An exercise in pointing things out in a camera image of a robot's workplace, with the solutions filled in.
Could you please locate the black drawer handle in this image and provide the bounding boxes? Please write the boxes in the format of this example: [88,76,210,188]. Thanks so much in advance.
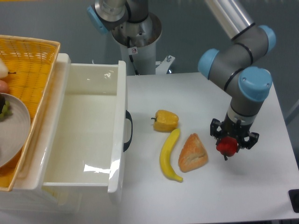
[123,110,133,152]

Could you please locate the grey ceramic plate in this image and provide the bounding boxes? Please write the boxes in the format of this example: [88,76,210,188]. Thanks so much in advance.
[0,93,31,166]

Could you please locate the white plastic drawer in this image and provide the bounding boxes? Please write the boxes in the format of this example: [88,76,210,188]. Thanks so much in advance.
[43,61,127,194]

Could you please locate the white table mounting bracket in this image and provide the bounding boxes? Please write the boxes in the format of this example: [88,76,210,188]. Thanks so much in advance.
[156,55,176,75]

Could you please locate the peach fruit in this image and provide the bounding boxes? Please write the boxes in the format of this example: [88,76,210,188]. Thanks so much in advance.
[0,80,9,93]

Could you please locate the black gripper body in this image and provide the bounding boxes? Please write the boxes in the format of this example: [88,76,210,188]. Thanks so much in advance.
[221,119,250,139]

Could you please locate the yellow bell pepper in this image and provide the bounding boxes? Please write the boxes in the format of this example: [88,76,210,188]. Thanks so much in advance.
[151,110,179,132]

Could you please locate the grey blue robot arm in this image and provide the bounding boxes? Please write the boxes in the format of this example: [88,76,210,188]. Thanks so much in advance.
[87,0,276,149]

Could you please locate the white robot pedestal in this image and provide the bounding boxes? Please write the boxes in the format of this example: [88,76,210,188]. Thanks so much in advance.
[112,13,162,76]

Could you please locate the red bell pepper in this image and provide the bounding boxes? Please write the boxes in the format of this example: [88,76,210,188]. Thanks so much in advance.
[216,137,238,161]

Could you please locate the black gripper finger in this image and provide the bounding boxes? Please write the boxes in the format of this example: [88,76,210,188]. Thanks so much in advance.
[236,132,259,153]
[210,119,222,145]

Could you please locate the yellow woven basket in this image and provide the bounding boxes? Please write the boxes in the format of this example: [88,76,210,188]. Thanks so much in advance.
[0,35,60,192]

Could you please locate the yellow banana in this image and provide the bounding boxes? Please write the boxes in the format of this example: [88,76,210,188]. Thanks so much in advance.
[159,128,183,182]

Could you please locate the triangular bread pastry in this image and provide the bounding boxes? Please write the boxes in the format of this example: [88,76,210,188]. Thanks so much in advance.
[178,133,208,173]

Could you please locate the black device at table edge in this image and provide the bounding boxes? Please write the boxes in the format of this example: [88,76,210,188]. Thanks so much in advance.
[288,189,299,213]

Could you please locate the green grapes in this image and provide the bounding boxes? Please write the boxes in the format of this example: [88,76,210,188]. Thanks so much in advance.
[0,100,13,121]

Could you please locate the white drawer cabinet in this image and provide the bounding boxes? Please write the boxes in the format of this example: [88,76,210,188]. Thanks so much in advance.
[0,54,123,213]

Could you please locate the black cable on pedestal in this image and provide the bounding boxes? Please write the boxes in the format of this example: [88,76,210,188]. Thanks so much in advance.
[127,36,141,76]

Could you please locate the white pear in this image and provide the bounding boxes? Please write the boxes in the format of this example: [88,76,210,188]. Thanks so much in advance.
[0,59,16,79]

